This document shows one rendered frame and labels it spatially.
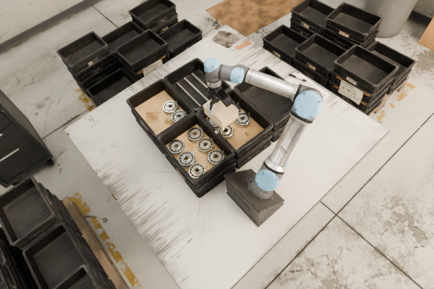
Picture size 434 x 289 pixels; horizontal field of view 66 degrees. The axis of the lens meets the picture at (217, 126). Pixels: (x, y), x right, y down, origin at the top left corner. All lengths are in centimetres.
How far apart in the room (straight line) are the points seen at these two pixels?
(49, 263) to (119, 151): 86
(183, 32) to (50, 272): 241
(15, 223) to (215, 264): 144
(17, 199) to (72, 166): 72
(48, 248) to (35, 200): 34
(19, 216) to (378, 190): 267
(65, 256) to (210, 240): 106
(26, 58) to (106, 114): 227
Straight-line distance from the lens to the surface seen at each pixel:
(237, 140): 207
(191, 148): 208
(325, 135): 229
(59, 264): 257
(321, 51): 329
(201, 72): 247
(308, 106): 152
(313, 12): 373
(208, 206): 203
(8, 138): 306
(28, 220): 268
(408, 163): 320
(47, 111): 391
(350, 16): 353
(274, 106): 223
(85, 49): 356
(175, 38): 352
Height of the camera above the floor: 257
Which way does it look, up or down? 55 degrees down
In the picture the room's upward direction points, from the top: 9 degrees counter-clockwise
